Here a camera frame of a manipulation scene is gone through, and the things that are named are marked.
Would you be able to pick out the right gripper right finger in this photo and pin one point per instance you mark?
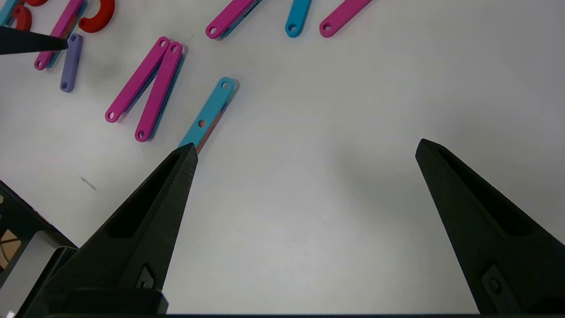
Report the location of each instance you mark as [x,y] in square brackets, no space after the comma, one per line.
[463,229]

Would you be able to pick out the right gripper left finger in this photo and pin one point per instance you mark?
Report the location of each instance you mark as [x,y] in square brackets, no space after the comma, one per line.
[170,212]

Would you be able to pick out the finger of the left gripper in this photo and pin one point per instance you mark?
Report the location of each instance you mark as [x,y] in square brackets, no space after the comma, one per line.
[26,40]

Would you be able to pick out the long pink bar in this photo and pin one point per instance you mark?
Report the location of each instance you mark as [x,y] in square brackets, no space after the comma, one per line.
[229,17]
[137,81]
[159,92]
[66,20]

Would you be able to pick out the short purple bar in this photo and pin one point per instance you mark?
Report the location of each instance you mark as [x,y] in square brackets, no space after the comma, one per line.
[71,66]

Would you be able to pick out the small red curved piece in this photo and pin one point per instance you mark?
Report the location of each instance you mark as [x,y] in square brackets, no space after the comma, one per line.
[99,20]

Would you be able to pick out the short blue bar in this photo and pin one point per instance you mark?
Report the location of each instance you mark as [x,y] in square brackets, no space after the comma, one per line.
[296,17]

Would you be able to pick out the short pink bar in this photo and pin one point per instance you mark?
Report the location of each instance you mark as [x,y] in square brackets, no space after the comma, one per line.
[342,17]

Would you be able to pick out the large red curved piece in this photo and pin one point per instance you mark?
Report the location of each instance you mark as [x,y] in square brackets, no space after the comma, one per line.
[23,17]

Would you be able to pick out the long light blue bar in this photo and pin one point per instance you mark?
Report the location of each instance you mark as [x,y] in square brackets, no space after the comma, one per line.
[212,106]
[6,9]

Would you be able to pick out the medium red curved piece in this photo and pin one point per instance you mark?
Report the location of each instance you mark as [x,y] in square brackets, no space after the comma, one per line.
[37,1]

